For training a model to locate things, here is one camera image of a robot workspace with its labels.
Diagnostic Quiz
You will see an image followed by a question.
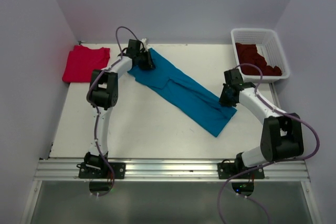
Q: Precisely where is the blue t shirt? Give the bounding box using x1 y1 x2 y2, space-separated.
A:
128 49 237 137

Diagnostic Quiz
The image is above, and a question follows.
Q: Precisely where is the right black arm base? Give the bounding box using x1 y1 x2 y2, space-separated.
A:
217 153 265 197

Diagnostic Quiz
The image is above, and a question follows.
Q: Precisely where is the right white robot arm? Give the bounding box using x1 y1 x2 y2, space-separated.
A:
219 69 304 178

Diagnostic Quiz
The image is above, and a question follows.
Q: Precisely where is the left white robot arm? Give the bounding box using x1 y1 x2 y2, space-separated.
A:
86 39 155 178

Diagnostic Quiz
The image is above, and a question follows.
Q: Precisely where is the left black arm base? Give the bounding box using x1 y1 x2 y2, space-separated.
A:
76 153 126 197

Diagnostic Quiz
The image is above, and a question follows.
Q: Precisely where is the dark red t shirt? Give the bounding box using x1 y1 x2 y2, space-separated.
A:
235 42 282 76

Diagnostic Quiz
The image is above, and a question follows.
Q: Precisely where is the white plastic basket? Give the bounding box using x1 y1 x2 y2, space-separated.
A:
230 28 290 83

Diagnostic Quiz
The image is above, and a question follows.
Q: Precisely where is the folded red t shirt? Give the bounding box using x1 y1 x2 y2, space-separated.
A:
62 45 110 83

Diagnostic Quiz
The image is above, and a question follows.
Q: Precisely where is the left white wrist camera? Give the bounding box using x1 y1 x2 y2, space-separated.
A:
141 38 148 48

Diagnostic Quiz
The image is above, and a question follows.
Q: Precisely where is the aluminium mounting rail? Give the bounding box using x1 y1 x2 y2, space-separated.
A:
33 158 310 182

